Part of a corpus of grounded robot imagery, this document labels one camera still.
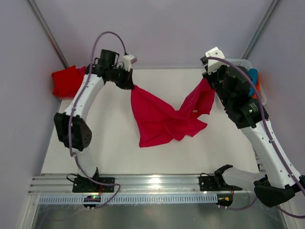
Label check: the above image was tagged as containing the red folded t shirt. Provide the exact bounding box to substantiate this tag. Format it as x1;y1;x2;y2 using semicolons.
51;65;84;99

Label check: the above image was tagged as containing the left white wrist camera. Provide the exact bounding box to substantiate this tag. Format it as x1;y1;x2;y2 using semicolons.
122;54;137;72

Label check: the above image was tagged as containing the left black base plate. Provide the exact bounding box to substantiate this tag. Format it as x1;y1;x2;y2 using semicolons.
72;177;114;193

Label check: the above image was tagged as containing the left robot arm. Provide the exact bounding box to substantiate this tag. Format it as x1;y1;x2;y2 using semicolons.
54;49;137;192

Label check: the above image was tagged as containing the left corner frame post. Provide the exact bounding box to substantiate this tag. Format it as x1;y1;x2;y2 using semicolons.
25;0;69;68

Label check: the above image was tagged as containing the slotted grey cable duct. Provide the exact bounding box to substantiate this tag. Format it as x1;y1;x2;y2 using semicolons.
38;193;217;205

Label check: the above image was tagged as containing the aluminium mounting rail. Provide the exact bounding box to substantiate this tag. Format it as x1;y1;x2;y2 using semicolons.
27;173;288;195

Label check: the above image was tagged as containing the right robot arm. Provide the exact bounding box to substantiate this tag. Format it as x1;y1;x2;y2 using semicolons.
203;64;305;207

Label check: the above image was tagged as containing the orange t shirt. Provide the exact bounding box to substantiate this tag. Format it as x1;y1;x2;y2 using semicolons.
252;73;260;92

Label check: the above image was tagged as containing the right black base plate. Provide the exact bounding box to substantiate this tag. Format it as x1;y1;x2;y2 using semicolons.
198;173;243;191

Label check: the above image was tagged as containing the controller board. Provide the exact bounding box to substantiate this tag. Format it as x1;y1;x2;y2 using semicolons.
82;195;101;208
216;194;234;207

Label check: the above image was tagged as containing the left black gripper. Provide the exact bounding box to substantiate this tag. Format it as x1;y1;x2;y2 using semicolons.
108;65;135;90

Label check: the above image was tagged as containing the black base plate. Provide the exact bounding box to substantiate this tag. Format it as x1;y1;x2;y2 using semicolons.
198;173;243;191
72;177;114;193

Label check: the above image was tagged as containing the right corner frame post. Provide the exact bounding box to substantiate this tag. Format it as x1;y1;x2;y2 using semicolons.
242;0;283;59

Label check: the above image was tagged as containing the magenta t shirt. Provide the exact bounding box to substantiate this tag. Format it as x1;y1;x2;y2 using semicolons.
131;79;215;147

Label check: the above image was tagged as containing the blue t shirt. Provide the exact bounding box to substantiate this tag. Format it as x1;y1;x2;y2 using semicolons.
248;68;258;97

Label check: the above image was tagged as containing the right controller board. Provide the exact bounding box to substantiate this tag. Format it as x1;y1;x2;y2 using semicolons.
216;194;234;207

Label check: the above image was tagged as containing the corner frame post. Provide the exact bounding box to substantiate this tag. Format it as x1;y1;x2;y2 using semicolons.
25;0;69;68
242;0;283;59

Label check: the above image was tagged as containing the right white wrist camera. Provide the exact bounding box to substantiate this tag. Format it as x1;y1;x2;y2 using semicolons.
200;47;225;74

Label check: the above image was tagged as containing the left controller board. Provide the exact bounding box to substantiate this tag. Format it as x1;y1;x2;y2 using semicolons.
82;195;101;208

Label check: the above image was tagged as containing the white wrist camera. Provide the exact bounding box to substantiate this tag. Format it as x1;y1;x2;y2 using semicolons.
122;54;137;72
200;47;225;74

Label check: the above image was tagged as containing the white plastic basket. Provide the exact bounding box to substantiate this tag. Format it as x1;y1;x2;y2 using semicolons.
227;59;267;105

